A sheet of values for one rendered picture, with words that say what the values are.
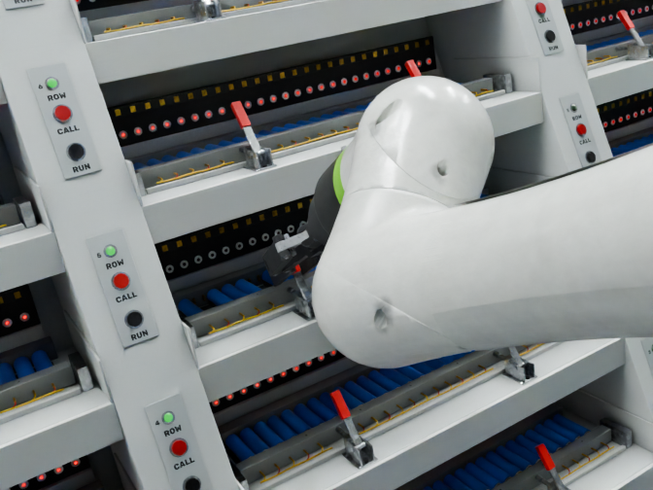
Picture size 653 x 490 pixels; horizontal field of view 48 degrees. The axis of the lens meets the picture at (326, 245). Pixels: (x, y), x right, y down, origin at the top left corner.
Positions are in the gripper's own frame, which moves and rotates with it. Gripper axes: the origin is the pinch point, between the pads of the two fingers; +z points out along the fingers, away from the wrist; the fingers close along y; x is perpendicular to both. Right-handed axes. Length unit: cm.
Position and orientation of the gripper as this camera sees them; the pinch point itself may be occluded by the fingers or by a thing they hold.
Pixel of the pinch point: (292, 263)
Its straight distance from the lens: 89.4
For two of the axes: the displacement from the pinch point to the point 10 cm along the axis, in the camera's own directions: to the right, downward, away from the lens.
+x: -3.9, -9.1, 1.5
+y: 8.5, -3.0, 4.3
